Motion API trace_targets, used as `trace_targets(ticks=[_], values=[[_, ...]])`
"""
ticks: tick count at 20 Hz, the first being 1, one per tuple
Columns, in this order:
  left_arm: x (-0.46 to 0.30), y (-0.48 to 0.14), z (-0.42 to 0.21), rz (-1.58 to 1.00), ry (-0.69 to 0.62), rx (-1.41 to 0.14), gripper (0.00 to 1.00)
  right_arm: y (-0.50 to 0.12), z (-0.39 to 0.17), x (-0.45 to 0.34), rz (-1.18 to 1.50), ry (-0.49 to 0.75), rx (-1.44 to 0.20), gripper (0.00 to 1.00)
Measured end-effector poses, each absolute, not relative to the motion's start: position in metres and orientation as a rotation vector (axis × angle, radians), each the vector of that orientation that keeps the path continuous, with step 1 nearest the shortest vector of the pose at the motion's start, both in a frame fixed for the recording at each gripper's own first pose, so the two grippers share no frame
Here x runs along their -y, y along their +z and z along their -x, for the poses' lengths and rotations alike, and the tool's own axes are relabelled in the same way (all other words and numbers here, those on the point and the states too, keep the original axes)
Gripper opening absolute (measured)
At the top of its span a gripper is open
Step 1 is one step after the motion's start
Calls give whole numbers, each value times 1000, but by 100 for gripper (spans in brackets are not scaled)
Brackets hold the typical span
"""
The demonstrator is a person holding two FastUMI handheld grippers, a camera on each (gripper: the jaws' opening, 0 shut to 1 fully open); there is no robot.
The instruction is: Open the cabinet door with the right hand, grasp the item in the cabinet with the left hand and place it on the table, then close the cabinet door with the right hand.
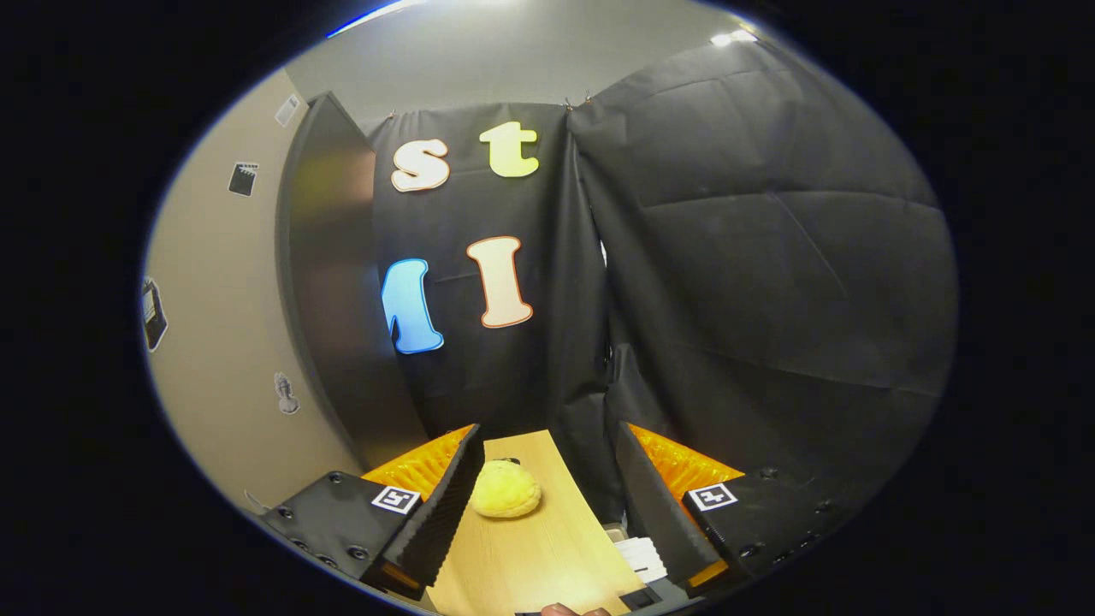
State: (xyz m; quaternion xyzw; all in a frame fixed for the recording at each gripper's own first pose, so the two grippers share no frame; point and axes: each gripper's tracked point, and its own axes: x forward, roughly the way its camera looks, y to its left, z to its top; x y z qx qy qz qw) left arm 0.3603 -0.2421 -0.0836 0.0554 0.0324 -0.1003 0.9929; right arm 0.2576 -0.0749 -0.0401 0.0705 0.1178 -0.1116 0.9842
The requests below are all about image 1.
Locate yellow fluffy round pad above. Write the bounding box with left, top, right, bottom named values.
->
left=469, top=459, right=542, bottom=519

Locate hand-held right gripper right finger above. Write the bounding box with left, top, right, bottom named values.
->
left=614, top=422, right=848, bottom=600

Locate black backdrop cloth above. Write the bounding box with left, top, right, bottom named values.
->
left=366, top=38, right=959, bottom=531

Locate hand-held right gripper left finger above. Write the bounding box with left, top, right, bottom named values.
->
left=257, top=423, right=486, bottom=600

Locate beige cabinet door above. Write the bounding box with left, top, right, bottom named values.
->
left=141, top=68, right=364, bottom=514

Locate white paper stack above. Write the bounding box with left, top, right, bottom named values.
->
left=614, top=536, right=670, bottom=584

